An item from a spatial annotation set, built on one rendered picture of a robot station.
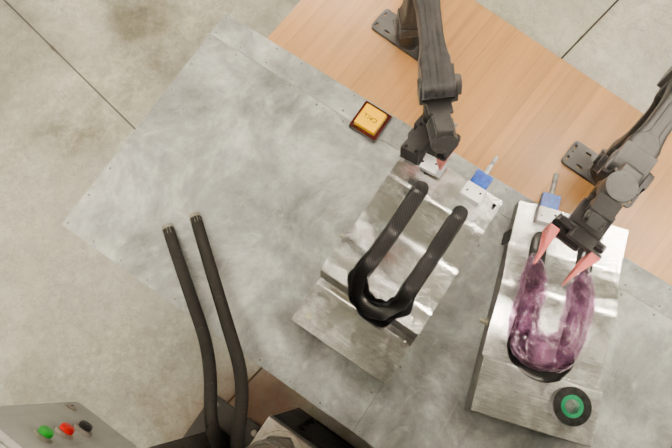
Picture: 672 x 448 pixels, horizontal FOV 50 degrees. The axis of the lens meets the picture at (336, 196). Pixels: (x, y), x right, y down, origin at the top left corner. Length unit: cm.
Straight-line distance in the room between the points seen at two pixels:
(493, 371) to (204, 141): 90
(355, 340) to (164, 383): 110
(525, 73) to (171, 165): 94
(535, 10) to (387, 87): 119
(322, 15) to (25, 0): 158
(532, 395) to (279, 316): 60
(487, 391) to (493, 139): 63
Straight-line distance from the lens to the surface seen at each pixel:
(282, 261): 176
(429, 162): 166
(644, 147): 146
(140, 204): 187
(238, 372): 162
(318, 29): 196
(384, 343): 167
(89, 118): 291
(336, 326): 167
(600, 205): 132
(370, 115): 181
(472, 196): 168
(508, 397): 164
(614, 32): 299
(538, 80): 194
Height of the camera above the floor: 252
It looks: 75 degrees down
